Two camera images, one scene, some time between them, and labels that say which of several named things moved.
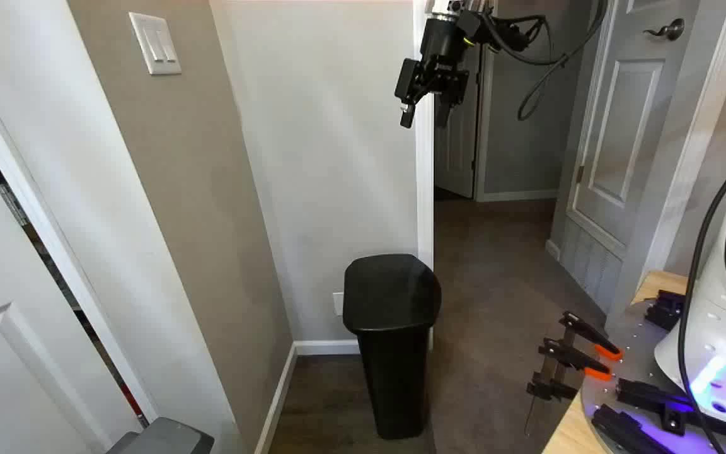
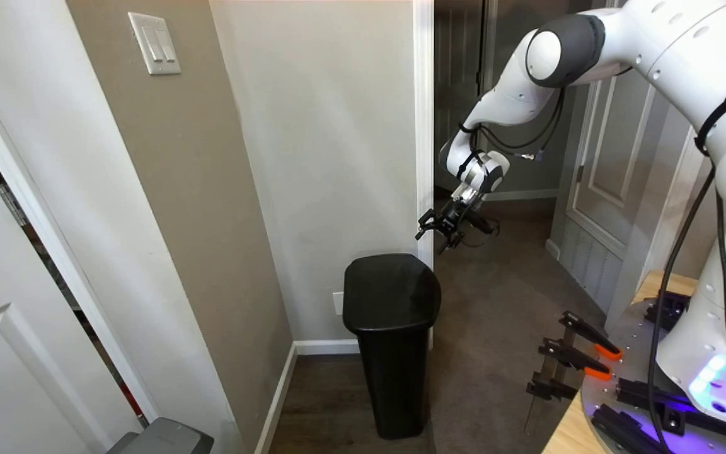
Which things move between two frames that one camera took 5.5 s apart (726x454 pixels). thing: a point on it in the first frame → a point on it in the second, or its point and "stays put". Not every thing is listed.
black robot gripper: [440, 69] → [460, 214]
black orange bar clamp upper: [591, 336] stays put
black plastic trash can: [392, 300] stays put
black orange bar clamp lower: [550, 379] stays put
